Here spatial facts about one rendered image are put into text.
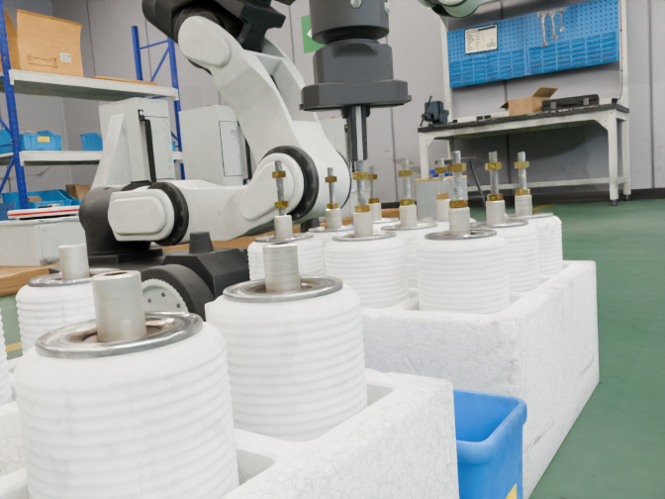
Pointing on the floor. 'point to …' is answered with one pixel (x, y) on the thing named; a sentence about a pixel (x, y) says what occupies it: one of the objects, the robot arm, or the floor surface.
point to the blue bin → (489, 445)
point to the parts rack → (42, 83)
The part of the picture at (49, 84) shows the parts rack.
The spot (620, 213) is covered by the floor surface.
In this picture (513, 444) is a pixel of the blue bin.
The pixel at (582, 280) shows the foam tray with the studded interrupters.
